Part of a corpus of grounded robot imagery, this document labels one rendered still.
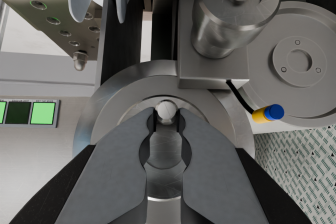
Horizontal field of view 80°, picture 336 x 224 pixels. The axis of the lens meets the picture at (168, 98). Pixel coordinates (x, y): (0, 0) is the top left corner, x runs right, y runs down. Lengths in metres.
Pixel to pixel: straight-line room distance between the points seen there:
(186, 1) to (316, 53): 0.13
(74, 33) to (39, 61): 3.12
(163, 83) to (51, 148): 0.43
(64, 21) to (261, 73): 0.36
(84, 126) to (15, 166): 0.44
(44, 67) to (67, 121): 3.00
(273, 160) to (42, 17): 0.47
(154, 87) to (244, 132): 0.08
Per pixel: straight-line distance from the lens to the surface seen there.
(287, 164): 0.35
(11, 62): 3.76
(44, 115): 0.57
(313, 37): 0.24
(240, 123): 0.18
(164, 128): 0.15
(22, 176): 0.60
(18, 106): 0.61
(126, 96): 0.17
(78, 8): 0.21
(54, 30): 0.49
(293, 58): 0.22
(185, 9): 0.17
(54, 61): 3.51
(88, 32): 0.47
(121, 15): 0.19
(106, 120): 0.17
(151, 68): 0.18
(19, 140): 0.61
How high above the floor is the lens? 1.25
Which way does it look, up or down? 12 degrees down
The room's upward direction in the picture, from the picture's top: 179 degrees counter-clockwise
